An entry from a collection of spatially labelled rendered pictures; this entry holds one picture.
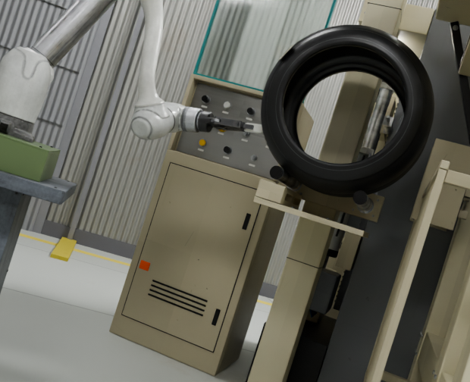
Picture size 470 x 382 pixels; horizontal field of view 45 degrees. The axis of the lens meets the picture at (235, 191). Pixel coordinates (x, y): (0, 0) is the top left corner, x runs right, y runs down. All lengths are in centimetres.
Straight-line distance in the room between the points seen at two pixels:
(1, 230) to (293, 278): 106
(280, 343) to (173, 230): 74
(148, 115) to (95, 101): 299
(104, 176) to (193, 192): 232
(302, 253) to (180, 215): 68
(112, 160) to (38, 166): 311
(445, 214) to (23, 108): 145
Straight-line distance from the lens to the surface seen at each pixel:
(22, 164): 174
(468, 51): 207
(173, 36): 496
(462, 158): 212
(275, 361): 224
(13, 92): 186
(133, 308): 269
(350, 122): 221
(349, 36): 189
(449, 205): 210
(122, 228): 486
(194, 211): 257
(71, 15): 214
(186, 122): 202
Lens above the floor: 79
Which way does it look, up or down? level
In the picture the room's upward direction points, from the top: 18 degrees clockwise
